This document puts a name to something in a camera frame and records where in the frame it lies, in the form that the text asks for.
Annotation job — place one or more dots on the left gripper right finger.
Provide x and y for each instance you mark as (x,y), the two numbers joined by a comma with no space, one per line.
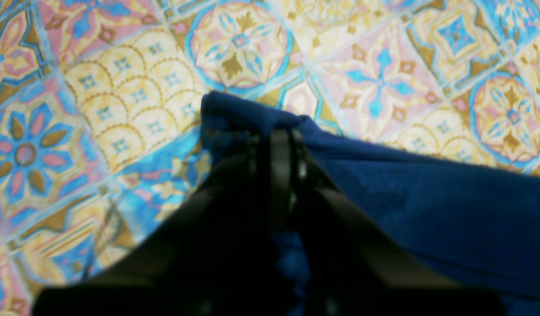
(356,269)

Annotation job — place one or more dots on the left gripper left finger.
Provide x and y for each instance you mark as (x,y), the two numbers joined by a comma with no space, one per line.
(214,256)

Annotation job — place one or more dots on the blue long-sleeve T-shirt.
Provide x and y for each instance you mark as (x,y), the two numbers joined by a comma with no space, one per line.
(405,206)

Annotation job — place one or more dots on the patterned tile tablecloth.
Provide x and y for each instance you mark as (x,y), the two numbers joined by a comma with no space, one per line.
(100,120)

